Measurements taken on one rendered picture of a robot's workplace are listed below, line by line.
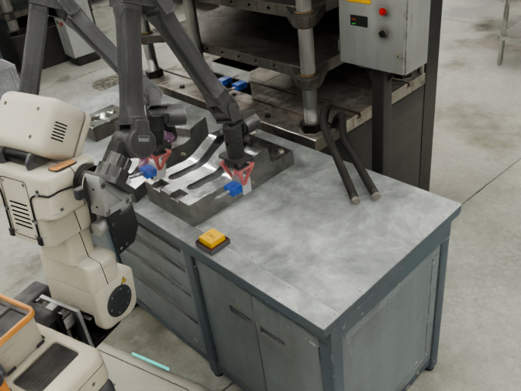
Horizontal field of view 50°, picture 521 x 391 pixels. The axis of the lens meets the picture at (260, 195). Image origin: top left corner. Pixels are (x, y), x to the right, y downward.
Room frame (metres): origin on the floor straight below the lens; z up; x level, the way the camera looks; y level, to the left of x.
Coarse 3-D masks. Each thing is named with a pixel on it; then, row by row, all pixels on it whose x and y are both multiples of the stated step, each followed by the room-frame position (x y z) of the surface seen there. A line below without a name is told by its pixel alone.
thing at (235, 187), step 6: (234, 180) 1.53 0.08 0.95; (228, 186) 1.50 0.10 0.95; (234, 186) 1.50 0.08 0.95; (240, 186) 1.50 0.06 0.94; (246, 186) 1.51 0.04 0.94; (222, 192) 1.48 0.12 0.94; (228, 192) 1.49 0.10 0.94; (234, 192) 1.48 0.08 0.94; (240, 192) 1.51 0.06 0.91; (246, 192) 1.51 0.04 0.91; (216, 198) 1.46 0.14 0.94
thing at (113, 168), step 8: (112, 152) 1.26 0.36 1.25; (104, 160) 1.26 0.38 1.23; (112, 160) 1.25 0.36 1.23; (120, 160) 1.25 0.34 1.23; (128, 160) 1.26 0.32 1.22; (96, 168) 1.23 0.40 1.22; (104, 168) 1.23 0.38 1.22; (112, 168) 1.22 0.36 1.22; (120, 168) 1.23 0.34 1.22; (128, 168) 1.26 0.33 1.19; (104, 176) 1.20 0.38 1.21; (112, 176) 1.19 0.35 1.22; (120, 176) 1.22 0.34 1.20; (128, 176) 1.24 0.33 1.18; (112, 184) 1.19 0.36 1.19; (120, 184) 1.19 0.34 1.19; (128, 192) 1.22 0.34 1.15
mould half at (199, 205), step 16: (208, 144) 1.86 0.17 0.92; (224, 144) 1.83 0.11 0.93; (256, 144) 1.79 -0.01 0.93; (272, 144) 1.90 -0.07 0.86; (192, 160) 1.82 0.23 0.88; (256, 160) 1.72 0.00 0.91; (272, 160) 1.79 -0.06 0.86; (288, 160) 1.82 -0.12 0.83; (192, 176) 1.70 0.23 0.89; (224, 176) 1.68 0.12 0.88; (256, 176) 1.71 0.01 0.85; (272, 176) 1.76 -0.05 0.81; (160, 192) 1.64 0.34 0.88; (192, 192) 1.59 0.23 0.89; (208, 192) 1.58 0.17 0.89; (176, 208) 1.58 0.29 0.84; (192, 208) 1.52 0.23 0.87; (208, 208) 1.56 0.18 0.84; (192, 224) 1.52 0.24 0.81
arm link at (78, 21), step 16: (64, 0) 1.77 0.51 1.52; (80, 16) 1.77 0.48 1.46; (80, 32) 1.76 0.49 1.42; (96, 32) 1.76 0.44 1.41; (96, 48) 1.74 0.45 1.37; (112, 48) 1.75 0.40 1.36; (112, 64) 1.72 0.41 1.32; (144, 80) 1.70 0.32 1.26; (144, 96) 1.67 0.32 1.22; (160, 96) 1.69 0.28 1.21
